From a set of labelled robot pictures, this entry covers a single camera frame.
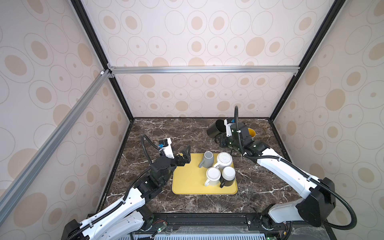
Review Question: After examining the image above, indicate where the black corner frame post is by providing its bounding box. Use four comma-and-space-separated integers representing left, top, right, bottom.
269, 0, 347, 122
70, 0, 135, 122

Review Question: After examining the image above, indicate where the yellow plastic tray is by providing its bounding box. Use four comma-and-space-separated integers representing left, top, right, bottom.
172, 153, 238, 195

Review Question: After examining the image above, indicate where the blue butterfly mug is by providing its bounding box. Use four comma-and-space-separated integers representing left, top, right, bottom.
248, 128, 256, 139

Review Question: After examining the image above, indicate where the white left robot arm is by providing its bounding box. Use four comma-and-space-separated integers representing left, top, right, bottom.
62, 146, 191, 240

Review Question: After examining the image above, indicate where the black corner frame post left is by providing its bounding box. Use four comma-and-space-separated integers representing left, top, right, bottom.
70, 0, 135, 122

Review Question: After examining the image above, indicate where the black mug white bottom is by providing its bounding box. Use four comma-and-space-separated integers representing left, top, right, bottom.
220, 166, 236, 188

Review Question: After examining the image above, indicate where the black corner frame post right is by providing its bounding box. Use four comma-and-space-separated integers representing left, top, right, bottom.
269, 0, 347, 122

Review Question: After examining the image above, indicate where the aluminium rail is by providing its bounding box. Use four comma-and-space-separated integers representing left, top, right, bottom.
111, 66, 300, 75
1, 69, 111, 224

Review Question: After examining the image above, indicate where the white ribbed-bottom mug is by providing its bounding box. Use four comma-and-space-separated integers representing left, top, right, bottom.
213, 152, 233, 172

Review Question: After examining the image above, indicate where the aluminium rail back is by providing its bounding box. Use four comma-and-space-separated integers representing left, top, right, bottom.
111, 66, 300, 75

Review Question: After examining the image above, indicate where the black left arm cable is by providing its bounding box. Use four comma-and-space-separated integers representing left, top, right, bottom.
67, 134, 163, 240

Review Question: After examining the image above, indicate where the small grey mug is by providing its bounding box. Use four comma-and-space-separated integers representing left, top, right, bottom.
199, 151, 215, 169

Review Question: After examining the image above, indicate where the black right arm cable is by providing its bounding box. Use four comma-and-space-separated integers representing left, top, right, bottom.
233, 105, 358, 231

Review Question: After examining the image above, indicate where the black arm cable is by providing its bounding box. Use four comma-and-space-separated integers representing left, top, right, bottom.
67, 134, 163, 240
233, 105, 358, 231

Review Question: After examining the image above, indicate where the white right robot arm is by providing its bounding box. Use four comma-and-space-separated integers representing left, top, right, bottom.
216, 120, 336, 229

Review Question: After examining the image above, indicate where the aluminium rail left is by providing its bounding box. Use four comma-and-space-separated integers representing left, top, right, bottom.
1, 69, 111, 224

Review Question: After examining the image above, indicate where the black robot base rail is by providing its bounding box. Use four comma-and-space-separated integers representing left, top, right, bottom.
128, 213, 293, 240

